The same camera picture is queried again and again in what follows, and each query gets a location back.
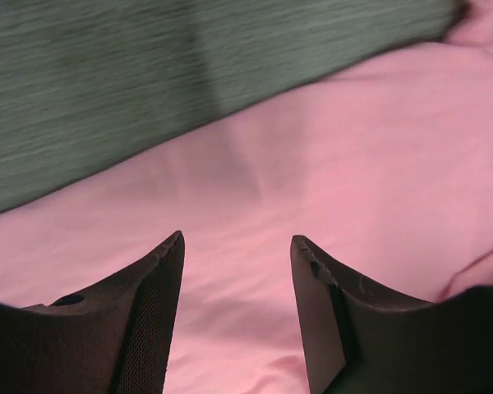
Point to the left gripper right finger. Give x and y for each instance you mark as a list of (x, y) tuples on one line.
[(362, 337)]

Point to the light pink t shirt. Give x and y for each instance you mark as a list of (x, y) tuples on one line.
[(388, 166)]

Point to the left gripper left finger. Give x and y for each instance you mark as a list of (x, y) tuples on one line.
[(111, 337)]

